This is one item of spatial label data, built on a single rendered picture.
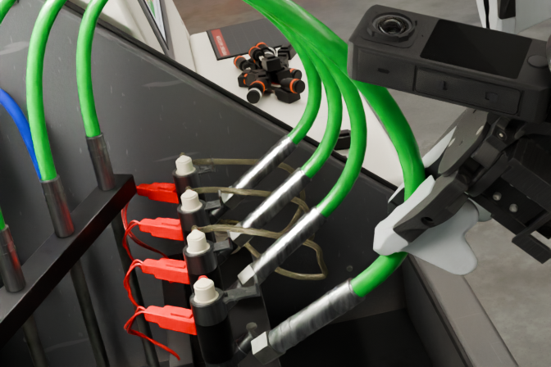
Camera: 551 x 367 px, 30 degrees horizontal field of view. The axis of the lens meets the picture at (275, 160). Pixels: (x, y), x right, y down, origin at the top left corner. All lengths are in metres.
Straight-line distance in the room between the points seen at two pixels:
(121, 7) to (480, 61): 0.60
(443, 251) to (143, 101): 0.52
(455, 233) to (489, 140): 0.08
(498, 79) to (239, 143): 0.60
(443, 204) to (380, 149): 0.71
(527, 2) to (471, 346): 0.32
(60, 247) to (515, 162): 0.51
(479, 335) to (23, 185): 0.50
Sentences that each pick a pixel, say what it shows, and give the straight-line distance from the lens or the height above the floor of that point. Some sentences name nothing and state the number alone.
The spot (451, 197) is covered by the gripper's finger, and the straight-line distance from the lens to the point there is 0.58.
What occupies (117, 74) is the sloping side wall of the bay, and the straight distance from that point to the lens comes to 1.08.
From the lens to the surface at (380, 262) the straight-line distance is 0.69.
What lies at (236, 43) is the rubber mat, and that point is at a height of 0.98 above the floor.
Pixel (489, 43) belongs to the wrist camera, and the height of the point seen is 1.34.
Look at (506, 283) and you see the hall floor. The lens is 2.78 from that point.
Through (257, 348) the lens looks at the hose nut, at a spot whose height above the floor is 1.11.
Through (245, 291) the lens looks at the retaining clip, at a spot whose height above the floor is 1.10.
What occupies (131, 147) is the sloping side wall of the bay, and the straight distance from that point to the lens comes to 1.11.
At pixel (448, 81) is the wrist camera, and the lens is 0.56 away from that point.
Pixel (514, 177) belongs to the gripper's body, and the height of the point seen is 1.27.
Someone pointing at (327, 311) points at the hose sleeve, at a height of 1.14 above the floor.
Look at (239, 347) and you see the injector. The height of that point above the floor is 1.05.
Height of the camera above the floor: 1.55
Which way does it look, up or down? 26 degrees down
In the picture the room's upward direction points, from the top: 10 degrees counter-clockwise
